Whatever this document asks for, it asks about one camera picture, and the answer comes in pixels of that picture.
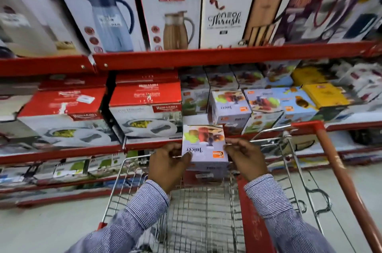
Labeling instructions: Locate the person's right hand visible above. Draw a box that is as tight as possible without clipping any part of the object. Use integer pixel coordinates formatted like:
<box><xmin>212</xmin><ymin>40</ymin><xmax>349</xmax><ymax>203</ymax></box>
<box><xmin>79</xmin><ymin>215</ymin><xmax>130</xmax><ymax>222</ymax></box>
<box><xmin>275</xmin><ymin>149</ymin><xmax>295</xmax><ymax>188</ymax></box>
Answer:
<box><xmin>224</xmin><ymin>138</ymin><xmax>269</xmax><ymax>183</ymax></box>

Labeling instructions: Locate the person's left hand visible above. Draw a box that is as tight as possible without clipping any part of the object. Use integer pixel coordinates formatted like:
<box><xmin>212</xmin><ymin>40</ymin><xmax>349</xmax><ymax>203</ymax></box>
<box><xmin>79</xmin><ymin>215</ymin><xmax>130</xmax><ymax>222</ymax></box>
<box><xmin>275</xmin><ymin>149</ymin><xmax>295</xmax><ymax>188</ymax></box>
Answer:
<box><xmin>148</xmin><ymin>142</ymin><xmax>193</xmax><ymax>194</ymax></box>

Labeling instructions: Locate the small white juicer box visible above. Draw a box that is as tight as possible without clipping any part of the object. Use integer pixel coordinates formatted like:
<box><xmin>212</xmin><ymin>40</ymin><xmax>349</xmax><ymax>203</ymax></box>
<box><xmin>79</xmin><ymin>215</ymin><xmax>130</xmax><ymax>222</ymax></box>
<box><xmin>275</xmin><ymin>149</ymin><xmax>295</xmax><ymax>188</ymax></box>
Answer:
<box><xmin>182</xmin><ymin>124</ymin><xmax>229</xmax><ymax>180</ymax></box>

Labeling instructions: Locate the person's left forearm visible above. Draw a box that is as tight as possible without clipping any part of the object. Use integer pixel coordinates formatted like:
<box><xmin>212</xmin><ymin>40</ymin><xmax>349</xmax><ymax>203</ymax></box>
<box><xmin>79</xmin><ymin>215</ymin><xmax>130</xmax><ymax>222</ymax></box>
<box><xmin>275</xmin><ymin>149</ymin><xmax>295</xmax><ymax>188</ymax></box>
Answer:
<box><xmin>64</xmin><ymin>180</ymin><xmax>171</xmax><ymax>253</ymax></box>

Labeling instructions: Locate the person's right forearm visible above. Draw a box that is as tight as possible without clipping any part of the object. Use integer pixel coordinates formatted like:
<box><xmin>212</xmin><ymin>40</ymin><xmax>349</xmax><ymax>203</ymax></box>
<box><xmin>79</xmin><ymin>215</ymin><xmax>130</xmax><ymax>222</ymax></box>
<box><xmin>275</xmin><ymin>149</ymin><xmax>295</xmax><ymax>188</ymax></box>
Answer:
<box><xmin>244</xmin><ymin>174</ymin><xmax>337</xmax><ymax>253</ymax></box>

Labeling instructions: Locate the stack of juicer cartons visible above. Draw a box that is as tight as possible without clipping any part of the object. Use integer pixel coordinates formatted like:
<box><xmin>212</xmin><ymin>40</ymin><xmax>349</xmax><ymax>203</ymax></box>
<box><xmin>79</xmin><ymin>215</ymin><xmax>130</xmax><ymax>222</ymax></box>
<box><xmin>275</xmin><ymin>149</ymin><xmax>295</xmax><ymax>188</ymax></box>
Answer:
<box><xmin>178</xmin><ymin>59</ymin><xmax>319</xmax><ymax>136</ymax></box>

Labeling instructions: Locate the red white serving dish box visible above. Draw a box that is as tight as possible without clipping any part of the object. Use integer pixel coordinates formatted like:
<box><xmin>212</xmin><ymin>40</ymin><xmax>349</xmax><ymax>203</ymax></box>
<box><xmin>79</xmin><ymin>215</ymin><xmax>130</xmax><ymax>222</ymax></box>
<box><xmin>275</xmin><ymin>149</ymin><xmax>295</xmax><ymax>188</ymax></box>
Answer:
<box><xmin>17</xmin><ymin>87</ymin><xmax>120</xmax><ymax>148</ymax></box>
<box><xmin>109</xmin><ymin>81</ymin><xmax>183</xmax><ymax>143</ymax></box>
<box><xmin>115</xmin><ymin>70</ymin><xmax>179</xmax><ymax>85</ymax></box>

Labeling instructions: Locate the red metal shelf rack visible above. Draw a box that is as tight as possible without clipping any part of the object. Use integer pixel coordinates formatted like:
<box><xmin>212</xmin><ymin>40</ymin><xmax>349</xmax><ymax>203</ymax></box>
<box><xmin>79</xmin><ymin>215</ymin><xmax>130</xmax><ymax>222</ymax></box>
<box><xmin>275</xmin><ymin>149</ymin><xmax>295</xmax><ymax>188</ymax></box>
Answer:
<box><xmin>0</xmin><ymin>39</ymin><xmax>382</xmax><ymax>210</ymax></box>

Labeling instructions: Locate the yellow box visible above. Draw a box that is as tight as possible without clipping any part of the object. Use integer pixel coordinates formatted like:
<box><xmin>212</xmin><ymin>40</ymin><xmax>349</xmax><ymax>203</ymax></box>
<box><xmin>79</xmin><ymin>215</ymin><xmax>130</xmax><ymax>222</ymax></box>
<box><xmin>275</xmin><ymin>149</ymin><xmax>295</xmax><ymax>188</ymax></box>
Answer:
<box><xmin>291</xmin><ymin>66</ymin><xmax>329</xmax><ymax>87</ymax></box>
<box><xmin>301</xmin><ymin>82</ymin><xmax>351</xmax><ymax>110</ymax></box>

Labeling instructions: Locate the row of small packaged goods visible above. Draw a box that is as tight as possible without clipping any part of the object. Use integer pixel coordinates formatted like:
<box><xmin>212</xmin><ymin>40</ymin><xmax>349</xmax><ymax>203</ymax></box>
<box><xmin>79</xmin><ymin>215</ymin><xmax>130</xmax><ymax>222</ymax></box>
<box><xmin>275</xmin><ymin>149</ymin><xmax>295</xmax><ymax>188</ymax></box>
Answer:
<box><xmin>0</xmin><ymin>150</ymin><xmax>156</xmax><ymax>199</ymax></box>

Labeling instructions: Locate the white box, knife block picture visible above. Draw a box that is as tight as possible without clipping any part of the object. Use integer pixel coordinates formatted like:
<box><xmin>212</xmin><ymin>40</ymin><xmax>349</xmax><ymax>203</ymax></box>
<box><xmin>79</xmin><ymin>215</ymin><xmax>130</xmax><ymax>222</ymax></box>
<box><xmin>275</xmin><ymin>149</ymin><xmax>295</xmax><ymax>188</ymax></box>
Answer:
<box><xmin>199</xmin><ymin>0</ymin><xmax>305</xmax><ymax>50</ymax></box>

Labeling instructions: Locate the pile of white patterned boxes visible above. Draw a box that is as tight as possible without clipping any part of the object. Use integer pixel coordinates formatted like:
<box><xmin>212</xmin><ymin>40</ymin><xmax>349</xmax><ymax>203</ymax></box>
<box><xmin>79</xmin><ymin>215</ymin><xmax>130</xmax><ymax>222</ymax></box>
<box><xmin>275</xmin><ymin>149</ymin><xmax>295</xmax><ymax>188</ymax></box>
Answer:
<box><xmin>327</xmin><ymin>58</ymin><xmax>382</xmax><ymax>105</ymax></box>

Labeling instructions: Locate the white box, brown jug picture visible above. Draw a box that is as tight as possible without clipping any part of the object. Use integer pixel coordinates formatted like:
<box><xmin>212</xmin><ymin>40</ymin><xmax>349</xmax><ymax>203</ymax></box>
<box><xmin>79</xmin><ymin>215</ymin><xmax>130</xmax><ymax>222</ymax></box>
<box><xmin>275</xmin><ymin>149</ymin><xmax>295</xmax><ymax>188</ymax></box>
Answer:
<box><xmin>136</xmin><ymin>0</ymin><xmax>204</xmax><ymax>52</ymax></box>

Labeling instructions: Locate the white box, blue jug picture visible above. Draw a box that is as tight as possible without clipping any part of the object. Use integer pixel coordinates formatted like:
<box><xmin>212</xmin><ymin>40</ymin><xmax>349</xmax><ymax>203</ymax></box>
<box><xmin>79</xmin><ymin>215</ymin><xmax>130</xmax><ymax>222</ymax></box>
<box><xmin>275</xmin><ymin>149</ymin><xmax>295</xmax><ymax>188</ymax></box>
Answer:
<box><xmin>45</xmin><ymin>0</ymin><xmax>147</xmax><ymax>54</ymax></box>

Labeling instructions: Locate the white grey box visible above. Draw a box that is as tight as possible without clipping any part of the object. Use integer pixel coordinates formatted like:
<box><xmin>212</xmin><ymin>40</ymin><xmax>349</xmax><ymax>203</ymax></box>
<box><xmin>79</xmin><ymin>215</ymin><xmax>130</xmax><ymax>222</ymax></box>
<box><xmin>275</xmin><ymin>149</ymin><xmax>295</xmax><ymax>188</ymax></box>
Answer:
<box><xmin>0</xmin><ymin>83</ymin><xmax>41</xmax><ymax>156</ymax></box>

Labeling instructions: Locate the dark purple cookware box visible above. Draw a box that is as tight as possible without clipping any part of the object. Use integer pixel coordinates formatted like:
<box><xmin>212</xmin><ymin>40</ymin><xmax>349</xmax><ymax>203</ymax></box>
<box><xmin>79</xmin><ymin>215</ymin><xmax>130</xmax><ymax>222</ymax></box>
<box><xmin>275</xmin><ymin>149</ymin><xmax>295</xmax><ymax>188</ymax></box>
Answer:
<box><xmin>271</xmin><ymin>0</ymin><xmax>382</xmax><ymax>46</ymax></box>

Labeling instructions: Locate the grey appliance box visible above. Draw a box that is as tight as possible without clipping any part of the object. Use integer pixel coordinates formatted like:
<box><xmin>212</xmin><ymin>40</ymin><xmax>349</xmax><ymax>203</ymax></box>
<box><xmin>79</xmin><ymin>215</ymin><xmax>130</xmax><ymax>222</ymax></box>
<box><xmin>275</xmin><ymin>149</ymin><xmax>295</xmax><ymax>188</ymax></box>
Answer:
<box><xmin>0</xmin><ymin>0</ymin><xmax>88</xmax><ymax>59</ymax></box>

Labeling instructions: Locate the wire shopping cart, red handle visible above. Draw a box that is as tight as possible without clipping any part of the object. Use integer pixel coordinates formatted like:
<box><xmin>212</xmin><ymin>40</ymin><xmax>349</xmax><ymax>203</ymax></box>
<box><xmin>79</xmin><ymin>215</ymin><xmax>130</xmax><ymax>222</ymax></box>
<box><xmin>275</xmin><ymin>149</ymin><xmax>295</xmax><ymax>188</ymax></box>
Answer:
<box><xmin>97</xmin><ymin>120</ymin><xmax>382</xmax><ymax>253</ymax></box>

